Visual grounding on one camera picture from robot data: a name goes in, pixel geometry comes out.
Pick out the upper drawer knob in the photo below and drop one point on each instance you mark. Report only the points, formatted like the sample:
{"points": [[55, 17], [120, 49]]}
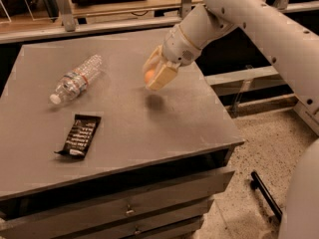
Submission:
{"points": [[130, 210]]}

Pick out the clear plastic water bottle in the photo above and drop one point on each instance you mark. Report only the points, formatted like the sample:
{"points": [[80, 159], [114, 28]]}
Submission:
{"points": [[76, 81]]}

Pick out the dark wooden drawer cabinet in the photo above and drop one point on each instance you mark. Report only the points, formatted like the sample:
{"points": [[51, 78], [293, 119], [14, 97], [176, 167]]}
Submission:
{"points": [[165, 153]]}

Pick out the metal railing frame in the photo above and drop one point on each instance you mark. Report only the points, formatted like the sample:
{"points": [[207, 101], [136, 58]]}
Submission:
{"points": [[100, 17]]}

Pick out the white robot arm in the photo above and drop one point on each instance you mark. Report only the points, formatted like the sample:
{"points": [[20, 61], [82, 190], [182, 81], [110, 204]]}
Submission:
{"points": [[292, 50]]}

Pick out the black snack bar wrapper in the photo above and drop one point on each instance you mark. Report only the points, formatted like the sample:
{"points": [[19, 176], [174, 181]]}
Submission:
{"points": [[80, 136]]}

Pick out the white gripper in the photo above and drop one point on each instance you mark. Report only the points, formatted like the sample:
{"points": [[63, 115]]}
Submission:
{"points": [[176, 49]]}

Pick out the drawer knob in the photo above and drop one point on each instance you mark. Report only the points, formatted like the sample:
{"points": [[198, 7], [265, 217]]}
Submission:
{"points": [[130, 210], [137, 231]]}

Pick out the orange fruit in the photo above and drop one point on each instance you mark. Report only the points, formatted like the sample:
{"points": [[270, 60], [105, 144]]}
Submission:
{"points": [[149, 75]]}

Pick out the black metal bar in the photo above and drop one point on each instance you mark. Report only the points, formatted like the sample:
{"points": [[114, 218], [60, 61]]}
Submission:
{"points": [[257, 183]]}

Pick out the lower drawer knob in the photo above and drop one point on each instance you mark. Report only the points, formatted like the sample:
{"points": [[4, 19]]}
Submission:
{"points": [[137, 231]]}

